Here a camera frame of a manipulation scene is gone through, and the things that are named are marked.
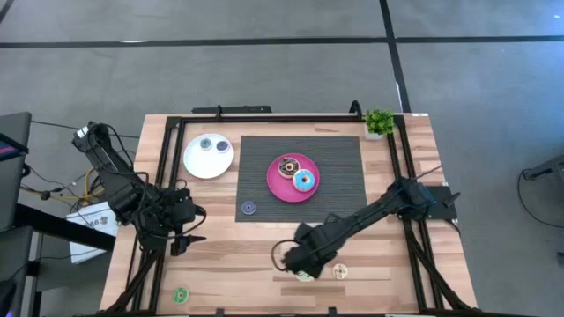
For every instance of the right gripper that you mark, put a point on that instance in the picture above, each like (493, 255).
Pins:
(308, 251)

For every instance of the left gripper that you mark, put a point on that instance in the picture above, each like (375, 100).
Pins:
(181, 207)

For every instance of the large mint donut black squiggle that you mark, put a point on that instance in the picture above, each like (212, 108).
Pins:
(304, 278)

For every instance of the small cream sprinkled donut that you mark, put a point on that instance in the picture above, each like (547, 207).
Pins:
(336, 268)

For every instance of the small green frosted donut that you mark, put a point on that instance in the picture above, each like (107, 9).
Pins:
(176, 296)

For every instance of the large blue frosted donut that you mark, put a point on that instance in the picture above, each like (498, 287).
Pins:
(310, 186)

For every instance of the small purple frosted donut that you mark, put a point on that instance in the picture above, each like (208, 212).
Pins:
(244, 207)

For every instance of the large chocolate frosted donut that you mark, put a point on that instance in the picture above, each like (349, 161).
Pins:
(282, 169)

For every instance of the small blue swirl donut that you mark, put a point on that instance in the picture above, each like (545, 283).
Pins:
(202, 146)

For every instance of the small navy sprinkled donut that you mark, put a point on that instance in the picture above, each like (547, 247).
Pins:
(219, 149)

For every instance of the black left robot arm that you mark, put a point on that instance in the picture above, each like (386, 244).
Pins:
(114, 176)

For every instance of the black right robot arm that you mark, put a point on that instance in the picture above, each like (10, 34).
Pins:
(374, 209)

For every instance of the pink plate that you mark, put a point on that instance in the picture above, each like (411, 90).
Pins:
(282, 189)

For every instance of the white plate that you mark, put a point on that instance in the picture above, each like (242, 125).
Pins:
(207, 165)

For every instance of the white cardboard box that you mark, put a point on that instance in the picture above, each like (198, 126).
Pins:
(92, 231)

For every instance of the grey woven placemat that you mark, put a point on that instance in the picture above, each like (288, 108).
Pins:
(339, 154)

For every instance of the black power strip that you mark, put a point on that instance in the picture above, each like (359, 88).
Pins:
(238, 109)

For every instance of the green plant in white pot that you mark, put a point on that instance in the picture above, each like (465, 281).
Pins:
(379, 121)

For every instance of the black flat bracket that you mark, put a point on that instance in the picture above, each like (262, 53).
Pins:
(219, 312)
(332, 312)

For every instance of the black aluminium table frame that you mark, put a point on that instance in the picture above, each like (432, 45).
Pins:
(286, 118)

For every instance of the black arched bracket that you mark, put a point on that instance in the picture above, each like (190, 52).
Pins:
(354, 109)

